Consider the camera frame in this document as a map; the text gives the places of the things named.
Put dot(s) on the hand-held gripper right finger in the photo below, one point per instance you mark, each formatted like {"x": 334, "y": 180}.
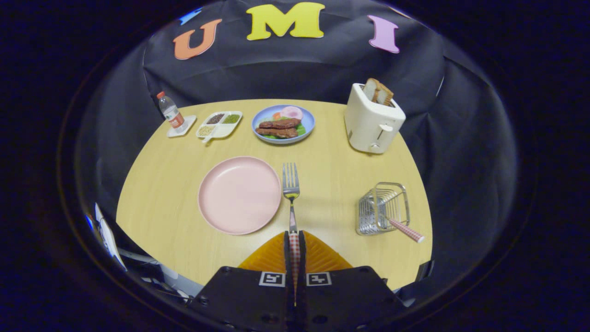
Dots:
{"x": 345, "y": 299}

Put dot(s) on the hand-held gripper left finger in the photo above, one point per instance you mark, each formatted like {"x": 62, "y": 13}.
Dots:
{"x": 249, "y": 299}

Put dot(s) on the pink plate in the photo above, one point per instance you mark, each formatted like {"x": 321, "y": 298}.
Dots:
{"x": 239, "y": 196}

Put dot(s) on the white angular object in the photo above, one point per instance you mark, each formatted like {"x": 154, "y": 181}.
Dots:
{"x": 108, "y": 237}

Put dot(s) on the brown meat strip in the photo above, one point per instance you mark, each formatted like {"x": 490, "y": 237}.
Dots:
{"x": 280, "y": 123}
{"x": 278, "y": 133}

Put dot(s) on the white divided snack tray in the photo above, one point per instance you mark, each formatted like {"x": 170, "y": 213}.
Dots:
{"x": 221, "y": 131}

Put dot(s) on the green lettuce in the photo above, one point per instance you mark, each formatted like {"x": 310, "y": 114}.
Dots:
{"x": 301, "y": 129}

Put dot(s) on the white toaster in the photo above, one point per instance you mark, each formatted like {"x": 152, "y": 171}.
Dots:
{"x": 368, "y": 124}

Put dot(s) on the blue plate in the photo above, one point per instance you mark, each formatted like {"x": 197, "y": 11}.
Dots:
{"x": 309, "y": 121}

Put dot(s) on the small white square tray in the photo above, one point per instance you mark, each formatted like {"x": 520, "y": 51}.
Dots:
{"x": 189, "y": 123}

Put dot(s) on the pink ham slice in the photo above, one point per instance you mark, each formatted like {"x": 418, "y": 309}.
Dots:
{"x": 292, "y": 112}

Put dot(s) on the plastic bottle with red cap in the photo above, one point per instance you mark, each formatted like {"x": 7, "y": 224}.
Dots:
{"x": 171, "y": 113}

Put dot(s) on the toast slice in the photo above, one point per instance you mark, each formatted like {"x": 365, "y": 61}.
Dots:
{"x": 371, "y": 90}
{"x": 386, "y": 97}

